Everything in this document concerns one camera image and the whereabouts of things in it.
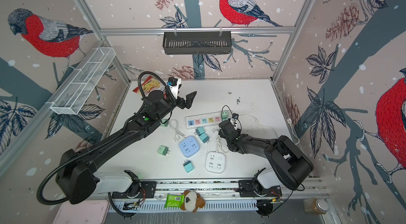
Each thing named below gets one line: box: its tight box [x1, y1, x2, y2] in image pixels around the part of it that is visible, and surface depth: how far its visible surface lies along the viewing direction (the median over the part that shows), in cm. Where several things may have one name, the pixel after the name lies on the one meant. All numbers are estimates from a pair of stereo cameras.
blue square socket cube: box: [178, 135, 200, 158], surface depth 87 cm
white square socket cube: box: [205, 151, 226, 174], surface depth 81 cm
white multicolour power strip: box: [185, 110, 232, 129], surface depth 97 cm
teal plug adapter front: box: [182, 159, 195, 173], surface depth 81 cm
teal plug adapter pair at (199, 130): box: [193, 126, 205, 137], surface depth 94 cm
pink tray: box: [52, 199, 110, 224], surface depth 67 cm
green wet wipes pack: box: [164, 193, 186, 209], surface depth 71 cm
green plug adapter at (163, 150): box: [157, 145, 171, 156], surface depth 87 cm
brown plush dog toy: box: [180, 189, 206, 213], surface depth 70 cm
